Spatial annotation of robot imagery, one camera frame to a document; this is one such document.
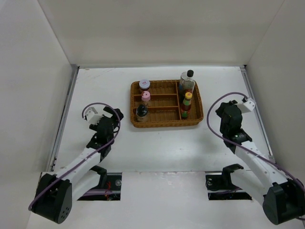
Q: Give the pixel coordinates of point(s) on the grey-lid red-label jar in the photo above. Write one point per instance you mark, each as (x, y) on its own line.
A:
(144, 85)

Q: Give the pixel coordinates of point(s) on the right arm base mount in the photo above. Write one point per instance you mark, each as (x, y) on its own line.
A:
(220, 186)

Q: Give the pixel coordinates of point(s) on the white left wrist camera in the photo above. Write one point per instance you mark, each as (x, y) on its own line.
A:
(91, 116)

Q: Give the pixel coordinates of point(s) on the brown wicker divided basket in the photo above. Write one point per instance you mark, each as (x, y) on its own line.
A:
(164, 106)

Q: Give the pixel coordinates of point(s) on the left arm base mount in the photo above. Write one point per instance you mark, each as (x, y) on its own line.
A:
(108, 188)

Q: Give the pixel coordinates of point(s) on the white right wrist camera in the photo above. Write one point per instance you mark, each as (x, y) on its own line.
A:
(247, 105)

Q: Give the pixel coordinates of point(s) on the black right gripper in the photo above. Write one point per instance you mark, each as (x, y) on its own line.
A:
(223, 105)

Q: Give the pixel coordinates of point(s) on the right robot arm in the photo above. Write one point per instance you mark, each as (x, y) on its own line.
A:
(281, 196)

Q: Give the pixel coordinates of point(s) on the pink-lid clear spice jar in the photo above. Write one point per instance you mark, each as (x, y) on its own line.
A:
(146, 97)

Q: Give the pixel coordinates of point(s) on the tall black-capped sauce bottle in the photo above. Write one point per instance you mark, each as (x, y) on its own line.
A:
(189, 85)

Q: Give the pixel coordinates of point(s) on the black-capped small spice bottle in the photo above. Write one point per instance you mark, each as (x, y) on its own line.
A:
(142, 113)

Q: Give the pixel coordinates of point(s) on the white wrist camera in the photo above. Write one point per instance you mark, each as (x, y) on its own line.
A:
(247, 105)
(91, 116)

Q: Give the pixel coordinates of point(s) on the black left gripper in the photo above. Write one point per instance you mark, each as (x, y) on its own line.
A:
(111, 111)

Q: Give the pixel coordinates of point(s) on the silver-lid white blue jar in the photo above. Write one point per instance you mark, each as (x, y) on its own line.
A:
(181, 82)

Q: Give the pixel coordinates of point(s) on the red chili sauce bottle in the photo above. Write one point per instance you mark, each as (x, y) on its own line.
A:
(186, 105)

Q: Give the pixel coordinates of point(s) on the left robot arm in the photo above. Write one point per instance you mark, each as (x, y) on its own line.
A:
(83, 178)

